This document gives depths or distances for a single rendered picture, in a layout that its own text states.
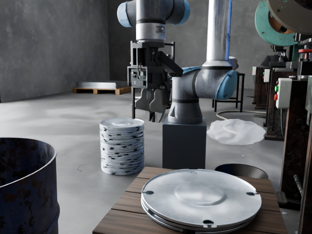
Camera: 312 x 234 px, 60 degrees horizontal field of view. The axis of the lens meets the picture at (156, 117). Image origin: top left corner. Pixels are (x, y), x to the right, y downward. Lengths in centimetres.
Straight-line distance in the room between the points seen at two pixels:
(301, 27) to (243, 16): 539
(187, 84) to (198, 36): 679
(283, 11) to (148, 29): 189
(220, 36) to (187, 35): 687
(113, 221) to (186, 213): 16
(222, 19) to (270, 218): 70
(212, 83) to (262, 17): 320
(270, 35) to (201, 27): 392
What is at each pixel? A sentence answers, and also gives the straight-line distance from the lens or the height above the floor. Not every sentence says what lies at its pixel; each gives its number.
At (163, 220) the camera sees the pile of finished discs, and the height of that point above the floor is 36.
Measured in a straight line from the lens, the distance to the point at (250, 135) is 240.
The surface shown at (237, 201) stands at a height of 38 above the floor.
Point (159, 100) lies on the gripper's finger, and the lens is 72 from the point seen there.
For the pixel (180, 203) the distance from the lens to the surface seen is 66.
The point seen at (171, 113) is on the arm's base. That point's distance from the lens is 115.
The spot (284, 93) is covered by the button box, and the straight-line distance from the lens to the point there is 135.
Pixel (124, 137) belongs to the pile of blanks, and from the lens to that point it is 167.
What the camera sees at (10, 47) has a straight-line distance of 572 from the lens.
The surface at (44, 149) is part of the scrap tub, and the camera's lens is 84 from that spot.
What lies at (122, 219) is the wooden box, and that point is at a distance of 66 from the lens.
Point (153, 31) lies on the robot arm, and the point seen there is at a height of 77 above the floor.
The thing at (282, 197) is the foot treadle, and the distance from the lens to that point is 126.
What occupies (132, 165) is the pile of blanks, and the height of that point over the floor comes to 6.
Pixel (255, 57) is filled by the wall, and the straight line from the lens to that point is 773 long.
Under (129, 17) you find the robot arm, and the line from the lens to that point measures 87.
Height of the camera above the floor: 70
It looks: 11 degrees down
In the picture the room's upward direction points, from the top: straight up
